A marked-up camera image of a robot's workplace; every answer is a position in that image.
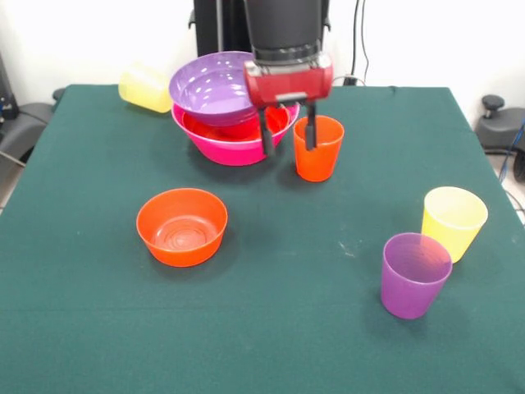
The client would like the pale yellow cup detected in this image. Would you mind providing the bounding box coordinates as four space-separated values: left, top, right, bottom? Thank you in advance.
117 61 174 114

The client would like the black hanging cable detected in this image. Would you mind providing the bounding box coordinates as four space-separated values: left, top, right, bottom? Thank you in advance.
351 0 372 85

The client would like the orange cup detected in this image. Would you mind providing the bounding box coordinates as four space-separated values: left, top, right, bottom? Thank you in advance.
292 115 345 183

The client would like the bright yellow cup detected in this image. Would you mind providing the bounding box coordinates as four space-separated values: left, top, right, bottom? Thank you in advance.
421 186 490 264

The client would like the small orange bowl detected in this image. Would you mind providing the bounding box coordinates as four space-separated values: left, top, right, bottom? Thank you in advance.
135 187 229 268

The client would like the large orange bowl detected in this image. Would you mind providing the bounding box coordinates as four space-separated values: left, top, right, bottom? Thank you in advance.
181 106 290 141

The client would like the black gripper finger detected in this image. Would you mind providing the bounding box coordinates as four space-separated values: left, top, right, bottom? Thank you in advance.
256 104 276 158
304 101 318 151

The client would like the tangle of floor cables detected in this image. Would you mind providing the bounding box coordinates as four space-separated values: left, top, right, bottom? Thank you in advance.
495 118 525 214

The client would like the large pink bowl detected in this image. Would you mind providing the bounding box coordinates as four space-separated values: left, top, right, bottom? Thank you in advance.
171 102 301 167

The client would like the dark green tablecloth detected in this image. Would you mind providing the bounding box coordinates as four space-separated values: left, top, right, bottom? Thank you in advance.
0 84 525 394

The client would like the black pedestal foot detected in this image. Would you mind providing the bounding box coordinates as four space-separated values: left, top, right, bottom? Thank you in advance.
475 94 525 153
0 102 57 173

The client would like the purple bowl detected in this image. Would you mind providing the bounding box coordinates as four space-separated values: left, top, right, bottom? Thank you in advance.
168 51 263 128

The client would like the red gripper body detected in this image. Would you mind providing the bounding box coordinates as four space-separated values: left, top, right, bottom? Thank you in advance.
244 56 335 106

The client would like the purple cup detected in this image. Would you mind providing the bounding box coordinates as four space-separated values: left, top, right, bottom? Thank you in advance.
380 232 454 320

